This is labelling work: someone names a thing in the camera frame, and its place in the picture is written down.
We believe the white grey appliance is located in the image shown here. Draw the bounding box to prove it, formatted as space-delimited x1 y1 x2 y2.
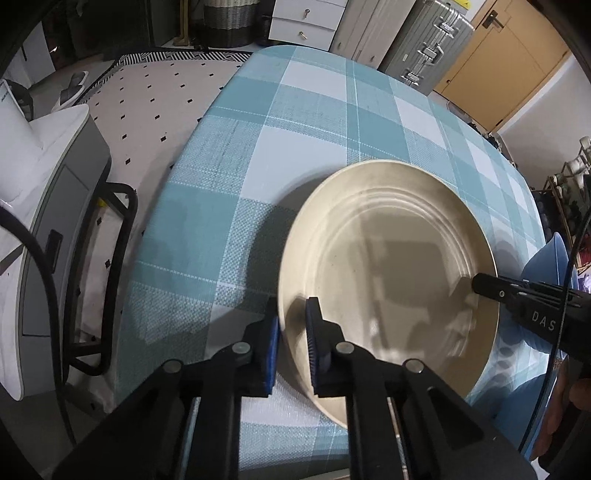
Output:
0 104 113 401

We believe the silver suitcase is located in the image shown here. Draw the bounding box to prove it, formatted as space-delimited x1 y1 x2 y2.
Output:
379 0 476 97

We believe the dotted rug with striped edge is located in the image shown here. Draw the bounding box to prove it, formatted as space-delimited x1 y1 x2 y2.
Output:
65 50 254 402

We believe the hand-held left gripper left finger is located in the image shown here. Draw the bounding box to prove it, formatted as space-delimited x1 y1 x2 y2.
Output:
51 298 281 480

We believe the yellow wooden door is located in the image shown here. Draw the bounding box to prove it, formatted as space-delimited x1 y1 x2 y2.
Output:
431 0 574 135

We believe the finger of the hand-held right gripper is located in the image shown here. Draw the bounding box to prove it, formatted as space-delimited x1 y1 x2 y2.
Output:
471 272 527 308

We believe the cream suitcase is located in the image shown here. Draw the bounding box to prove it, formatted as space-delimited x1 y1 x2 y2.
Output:
329 0 419 70

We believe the teal checked tablecloth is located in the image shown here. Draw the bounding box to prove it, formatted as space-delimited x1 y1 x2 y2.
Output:
113 44 574 480

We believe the person's right hand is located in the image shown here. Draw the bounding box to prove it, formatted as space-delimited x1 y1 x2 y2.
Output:
569 375 591 417

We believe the black metal frame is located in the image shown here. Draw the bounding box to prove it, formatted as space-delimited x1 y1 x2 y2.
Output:
62 182 139 377

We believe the large blue bowl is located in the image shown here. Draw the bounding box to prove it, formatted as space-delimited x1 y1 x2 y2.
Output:
501 374 560 445

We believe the cream plate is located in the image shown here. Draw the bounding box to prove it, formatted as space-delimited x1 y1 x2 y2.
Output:
277 159 501 430

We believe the wooden shoe rack with shoes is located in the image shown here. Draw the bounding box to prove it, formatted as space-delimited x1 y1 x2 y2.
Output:
531 136 591 232

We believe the black fridge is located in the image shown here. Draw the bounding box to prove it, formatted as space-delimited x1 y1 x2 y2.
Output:
78 0 185 59

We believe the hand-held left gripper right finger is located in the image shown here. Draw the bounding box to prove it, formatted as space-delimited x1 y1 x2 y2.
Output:
306 296 543 480

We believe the white grey woven basket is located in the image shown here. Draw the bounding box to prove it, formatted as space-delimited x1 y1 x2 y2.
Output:
202 0 256 48

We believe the white desk with drawers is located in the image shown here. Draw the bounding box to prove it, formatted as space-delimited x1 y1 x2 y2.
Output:
175 0 348 53

